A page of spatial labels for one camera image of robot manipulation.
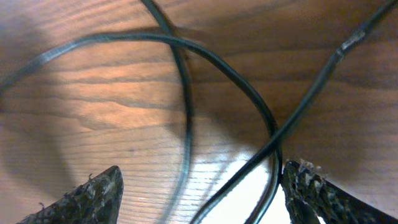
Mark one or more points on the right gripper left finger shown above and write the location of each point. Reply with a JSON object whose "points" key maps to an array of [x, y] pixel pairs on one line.
{"points": [[96, 201]]}

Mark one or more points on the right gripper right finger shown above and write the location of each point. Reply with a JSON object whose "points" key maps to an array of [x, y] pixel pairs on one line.
{"points": [[309, 196]]}

